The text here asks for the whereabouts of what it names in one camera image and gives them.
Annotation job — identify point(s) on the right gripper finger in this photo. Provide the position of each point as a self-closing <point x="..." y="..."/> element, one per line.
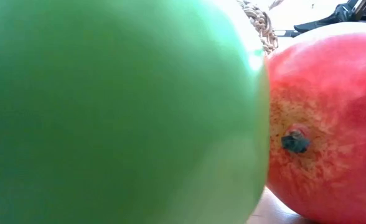
<point x="320" y="24"/>

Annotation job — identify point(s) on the red orange peach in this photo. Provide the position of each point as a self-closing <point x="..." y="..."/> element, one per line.
<point x="326" y="93"/>

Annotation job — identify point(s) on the green apple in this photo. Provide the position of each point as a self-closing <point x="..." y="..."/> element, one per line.
<point x="108" y="109"/>

